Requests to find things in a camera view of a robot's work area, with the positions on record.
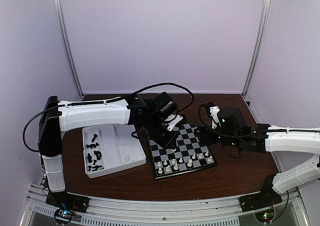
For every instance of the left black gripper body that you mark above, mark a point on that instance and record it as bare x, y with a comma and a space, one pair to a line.
153, 129

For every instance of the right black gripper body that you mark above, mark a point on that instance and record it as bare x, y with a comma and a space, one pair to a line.
229, 140

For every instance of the white compartment tray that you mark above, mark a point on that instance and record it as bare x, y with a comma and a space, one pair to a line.
117, 143

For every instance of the white knight piece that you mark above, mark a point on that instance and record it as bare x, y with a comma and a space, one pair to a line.
167, 169

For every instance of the black white chess board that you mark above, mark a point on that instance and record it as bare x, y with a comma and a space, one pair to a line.
187, 144

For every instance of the white king piece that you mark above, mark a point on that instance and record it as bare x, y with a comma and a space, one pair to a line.
190, 163

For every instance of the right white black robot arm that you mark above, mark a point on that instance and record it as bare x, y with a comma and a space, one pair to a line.
298, 147

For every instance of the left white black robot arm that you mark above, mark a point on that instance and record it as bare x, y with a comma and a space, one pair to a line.
63, 116

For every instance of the white chess pieces pile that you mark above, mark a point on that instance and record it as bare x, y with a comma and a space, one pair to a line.
127, 158

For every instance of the black chess pieces pile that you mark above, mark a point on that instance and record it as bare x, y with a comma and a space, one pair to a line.
93, 153

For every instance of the right controller circuit board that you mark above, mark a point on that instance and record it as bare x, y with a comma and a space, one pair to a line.
265, 216

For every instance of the controller circuit board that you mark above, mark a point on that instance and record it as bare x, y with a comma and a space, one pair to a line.
265, 216
63, 216

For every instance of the left controller circuit board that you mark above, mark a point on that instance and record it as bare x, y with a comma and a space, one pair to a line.
63, 216

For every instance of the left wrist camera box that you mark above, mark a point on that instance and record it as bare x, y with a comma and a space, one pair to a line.
164, 105

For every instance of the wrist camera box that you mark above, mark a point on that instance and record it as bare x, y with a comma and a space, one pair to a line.
231, 119
164, 105

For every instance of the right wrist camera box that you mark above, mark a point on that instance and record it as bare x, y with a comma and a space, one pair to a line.
231, 119

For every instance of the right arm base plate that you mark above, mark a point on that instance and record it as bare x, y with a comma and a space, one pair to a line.
252, 202

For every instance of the front aluminium rail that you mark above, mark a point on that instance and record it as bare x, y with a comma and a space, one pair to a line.
224, 211

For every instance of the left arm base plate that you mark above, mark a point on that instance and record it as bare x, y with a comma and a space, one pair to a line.
71, 202

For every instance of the left aluminium frame post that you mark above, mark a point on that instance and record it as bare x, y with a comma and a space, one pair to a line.
67, 46

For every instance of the aluminium frame post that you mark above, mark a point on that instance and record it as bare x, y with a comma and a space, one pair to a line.
264, 16
67, 46

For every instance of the right aluminium frame post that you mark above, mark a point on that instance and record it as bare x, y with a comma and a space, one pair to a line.
264, 16

